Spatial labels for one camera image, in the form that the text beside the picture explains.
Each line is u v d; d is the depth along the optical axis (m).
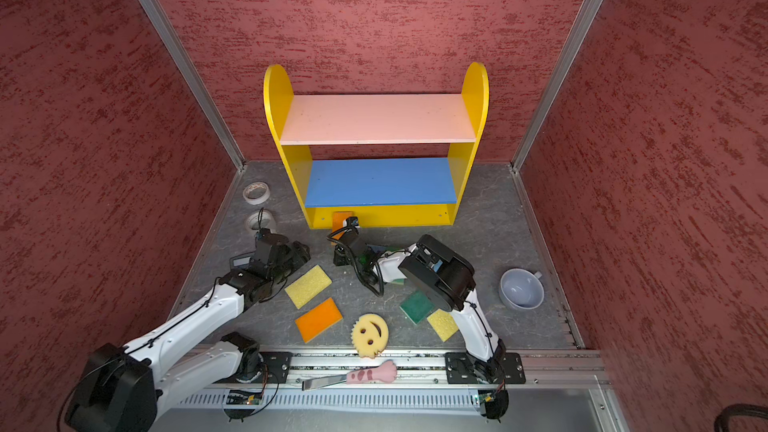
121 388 0.39
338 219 1.00
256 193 1.11
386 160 1.00
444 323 0.81
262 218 1.03
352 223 0.87
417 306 0.84
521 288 0.87
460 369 0.74
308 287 0.87
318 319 0.81
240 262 0.90
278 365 0.74
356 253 0.75
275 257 0.66
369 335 0.77
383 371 0.72
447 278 0.55
